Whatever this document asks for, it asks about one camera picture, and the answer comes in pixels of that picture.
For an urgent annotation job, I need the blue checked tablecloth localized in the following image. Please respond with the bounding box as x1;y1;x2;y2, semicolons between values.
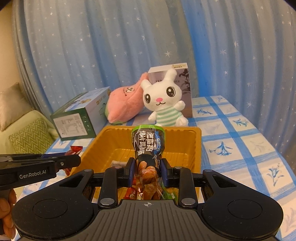
14;95;296;241

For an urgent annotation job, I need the green red candy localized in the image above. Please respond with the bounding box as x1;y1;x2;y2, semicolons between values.
162;188;179;202

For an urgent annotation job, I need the white bunny plush toy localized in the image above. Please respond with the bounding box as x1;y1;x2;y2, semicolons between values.
140;68;189;127

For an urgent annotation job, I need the green chevron cushion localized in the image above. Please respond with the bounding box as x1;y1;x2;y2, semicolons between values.
9;118;54;154

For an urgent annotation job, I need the green carton box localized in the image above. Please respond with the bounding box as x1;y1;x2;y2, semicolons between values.
51;87;111;141

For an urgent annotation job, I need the person's left hand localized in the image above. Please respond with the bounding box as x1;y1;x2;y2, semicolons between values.
1;189;16;240

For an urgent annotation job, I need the white purple box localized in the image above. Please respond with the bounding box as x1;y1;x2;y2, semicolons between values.
148;63;193;118

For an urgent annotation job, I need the blue star curtain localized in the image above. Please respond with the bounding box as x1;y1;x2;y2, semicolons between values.
12;1;295;168

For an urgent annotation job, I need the clear grey snack packet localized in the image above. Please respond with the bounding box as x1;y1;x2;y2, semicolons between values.
110;160;127;168

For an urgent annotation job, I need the pink plush toy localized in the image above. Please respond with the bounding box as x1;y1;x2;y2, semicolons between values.
105;72;148;124

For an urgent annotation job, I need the light green sofa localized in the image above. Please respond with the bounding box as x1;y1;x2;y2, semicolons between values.
1;110;58;154

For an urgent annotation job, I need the green black snack bag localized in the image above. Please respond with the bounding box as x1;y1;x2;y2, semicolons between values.
132;125;165;200

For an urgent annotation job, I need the orange plastic tray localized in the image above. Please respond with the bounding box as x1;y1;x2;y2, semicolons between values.
71;125;201;208

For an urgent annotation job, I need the beige satin cushion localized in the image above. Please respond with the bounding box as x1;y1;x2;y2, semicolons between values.
0;83;33;132

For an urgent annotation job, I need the dark red snack packet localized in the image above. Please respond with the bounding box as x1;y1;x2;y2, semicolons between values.
63;145;83;176

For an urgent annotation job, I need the red rectangular wafer packet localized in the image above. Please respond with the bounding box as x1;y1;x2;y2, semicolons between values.
124;187;137;200

